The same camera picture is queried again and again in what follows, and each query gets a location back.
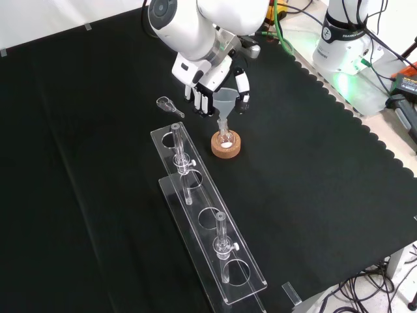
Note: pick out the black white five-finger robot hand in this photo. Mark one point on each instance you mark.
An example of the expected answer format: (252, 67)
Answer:
(208, 76)

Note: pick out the clear plastic funnel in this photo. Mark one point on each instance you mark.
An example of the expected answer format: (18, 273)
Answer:
(224, 101)

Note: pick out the glass weighing funnel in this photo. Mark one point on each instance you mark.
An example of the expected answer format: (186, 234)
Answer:
(164, 104)

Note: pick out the glass round-bottom flask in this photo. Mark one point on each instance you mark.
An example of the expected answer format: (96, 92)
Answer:
(225, 138)

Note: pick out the clear acrylic funnel stand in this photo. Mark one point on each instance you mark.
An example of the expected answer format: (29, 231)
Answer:
(203, 199)

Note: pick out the yellow stop button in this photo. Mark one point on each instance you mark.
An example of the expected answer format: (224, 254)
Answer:
(282, 8)

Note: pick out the grey tape piece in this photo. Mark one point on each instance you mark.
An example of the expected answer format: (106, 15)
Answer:
(88, 27)
(3, 53)

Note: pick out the black cloth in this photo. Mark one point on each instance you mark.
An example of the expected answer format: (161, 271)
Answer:
(293, 195)

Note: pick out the black box device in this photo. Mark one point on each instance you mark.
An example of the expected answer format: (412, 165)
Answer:
(404, 111)

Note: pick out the black orange power adapter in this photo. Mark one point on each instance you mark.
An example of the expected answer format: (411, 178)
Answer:
(407, 84)

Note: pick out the black tripod leg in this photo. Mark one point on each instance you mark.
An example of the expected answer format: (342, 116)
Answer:
(408, 50)

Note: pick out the small clear acrylic block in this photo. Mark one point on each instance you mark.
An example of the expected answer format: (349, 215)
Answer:
(291, 294)

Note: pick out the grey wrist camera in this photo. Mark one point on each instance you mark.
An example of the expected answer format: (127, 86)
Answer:
(251, 49)

